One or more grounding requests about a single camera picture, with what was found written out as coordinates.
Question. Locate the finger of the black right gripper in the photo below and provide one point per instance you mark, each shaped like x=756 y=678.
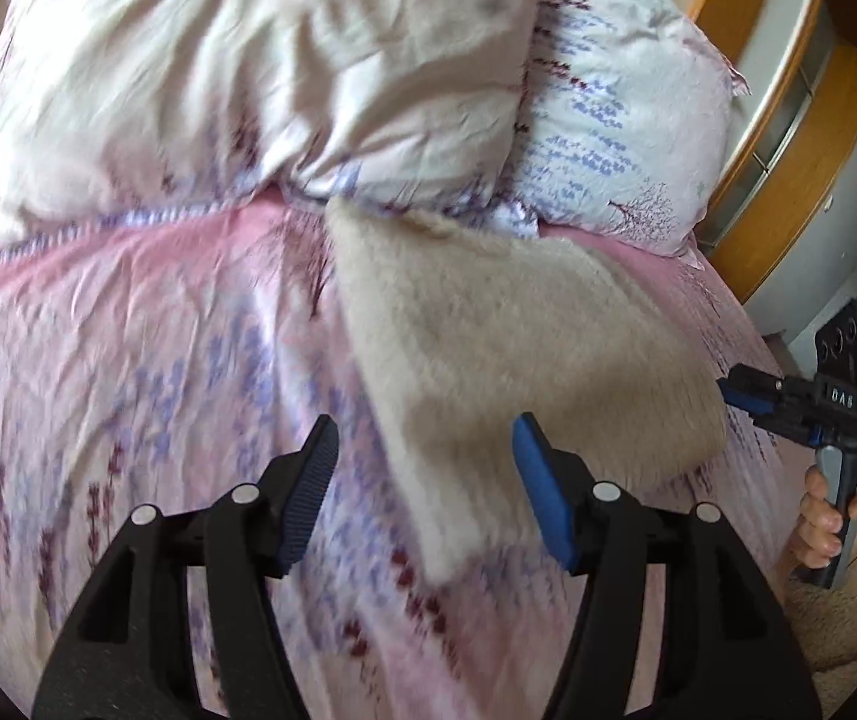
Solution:
x=744 y=377
x=757 y=397

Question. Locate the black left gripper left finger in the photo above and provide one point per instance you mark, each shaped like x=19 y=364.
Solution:
x=125 y=650

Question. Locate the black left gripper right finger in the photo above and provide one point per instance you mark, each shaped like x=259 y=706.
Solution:
x=727 y=650

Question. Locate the beige cable-knit sweater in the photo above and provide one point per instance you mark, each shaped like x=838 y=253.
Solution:
x=456 y=332

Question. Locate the person's right hand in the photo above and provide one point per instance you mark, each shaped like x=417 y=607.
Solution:
x=815 y=540

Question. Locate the beige fluffy rug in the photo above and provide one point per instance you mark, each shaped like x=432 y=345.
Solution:
x=825 y=623

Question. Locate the floral pillow with tree print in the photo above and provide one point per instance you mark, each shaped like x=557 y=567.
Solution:
x=623 y=127

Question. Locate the pink floral bed sheet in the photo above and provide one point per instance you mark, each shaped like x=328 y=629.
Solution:
x=168 y=363

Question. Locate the pale pink crumpled pillow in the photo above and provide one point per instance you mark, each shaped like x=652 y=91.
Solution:
x=114 y=106

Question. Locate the black camera box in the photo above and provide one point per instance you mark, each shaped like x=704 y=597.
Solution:
x=836 y=345

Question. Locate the orange wooden headboard frame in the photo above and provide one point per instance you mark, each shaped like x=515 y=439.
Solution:
x=790 y=137

